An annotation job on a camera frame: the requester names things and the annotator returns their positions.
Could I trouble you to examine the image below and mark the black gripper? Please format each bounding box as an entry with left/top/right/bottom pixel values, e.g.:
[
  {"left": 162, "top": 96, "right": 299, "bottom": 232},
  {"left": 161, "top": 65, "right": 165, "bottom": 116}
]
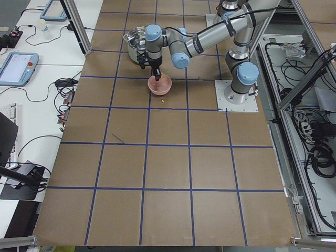
[{"left": 148, "top": 57, "right": 162, "bottom": 81}]

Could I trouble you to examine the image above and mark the aluminium frame post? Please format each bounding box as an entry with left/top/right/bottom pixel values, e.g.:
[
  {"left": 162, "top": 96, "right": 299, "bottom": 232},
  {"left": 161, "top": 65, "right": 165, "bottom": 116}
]
[{"left": 60, "top": 0, "right": 92, "bottom": 56}]

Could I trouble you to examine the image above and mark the black power adapter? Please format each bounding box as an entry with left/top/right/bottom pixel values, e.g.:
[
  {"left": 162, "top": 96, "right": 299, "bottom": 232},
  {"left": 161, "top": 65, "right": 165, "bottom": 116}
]
[{"left": 55, "top": 78, "right": 78, "bottom": 88}]

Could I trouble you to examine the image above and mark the glass pot lid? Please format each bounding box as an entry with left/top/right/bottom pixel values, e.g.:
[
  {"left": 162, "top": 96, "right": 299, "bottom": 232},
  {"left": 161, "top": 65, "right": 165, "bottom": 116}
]
[{"left": 123, "top": 26, "right": 146, "bottom": 51}]

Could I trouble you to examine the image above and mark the white keyboard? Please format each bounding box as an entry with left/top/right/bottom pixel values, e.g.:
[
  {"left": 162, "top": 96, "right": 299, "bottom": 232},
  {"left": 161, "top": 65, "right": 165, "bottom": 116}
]
[{"left": 1, "top": 103, "right": 18, "bottom": 125}]

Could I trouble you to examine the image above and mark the white plastic cup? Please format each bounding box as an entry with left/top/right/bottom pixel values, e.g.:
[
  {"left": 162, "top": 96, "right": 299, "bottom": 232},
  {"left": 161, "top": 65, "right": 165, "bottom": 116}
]
[{"left": 39, "top": 19, "right": 49, "bottom": 34}]

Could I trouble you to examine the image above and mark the pink bowl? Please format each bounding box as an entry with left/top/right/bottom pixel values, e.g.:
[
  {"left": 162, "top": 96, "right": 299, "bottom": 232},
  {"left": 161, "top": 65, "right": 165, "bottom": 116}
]
[{"left": 148, "top": 75, "right": 172, "bottom": 96}]

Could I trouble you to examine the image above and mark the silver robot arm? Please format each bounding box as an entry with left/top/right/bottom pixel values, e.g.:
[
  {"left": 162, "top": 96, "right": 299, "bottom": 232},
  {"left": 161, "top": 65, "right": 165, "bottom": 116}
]
[{"left": 145, "top": 1, "right": 280, "bottom": 85}]

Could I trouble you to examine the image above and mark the far blue teach pendant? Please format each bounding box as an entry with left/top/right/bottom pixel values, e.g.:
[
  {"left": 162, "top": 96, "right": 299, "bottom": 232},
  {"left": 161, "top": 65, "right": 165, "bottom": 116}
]
[{"left": 40, "top": 0, "right": 67, "bottom": 22}]

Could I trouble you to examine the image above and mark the blue teach pendant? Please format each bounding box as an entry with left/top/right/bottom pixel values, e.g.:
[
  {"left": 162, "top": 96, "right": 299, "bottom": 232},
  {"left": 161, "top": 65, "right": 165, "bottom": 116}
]
[
  {"left": 1, "top": 52, "right": 39, "bottom": 87},
  {"left": 40, "top": 0, "right": 67, "bottom": 22}
]

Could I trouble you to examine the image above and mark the near blue teach pendant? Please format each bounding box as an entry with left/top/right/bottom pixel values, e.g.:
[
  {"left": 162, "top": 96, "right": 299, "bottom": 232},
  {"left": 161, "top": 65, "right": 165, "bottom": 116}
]
[{"left": 1, "top": 52, "right": 39, "bottom": 87}]

